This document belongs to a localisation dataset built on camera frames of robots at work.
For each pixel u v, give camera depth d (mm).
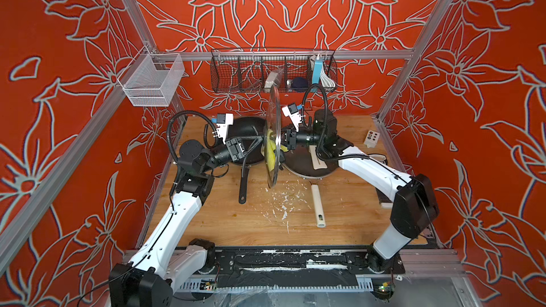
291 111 652
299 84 978
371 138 1064
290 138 647
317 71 853
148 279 379
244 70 1005
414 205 437
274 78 925
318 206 759
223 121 580
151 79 928
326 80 914
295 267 727
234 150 551
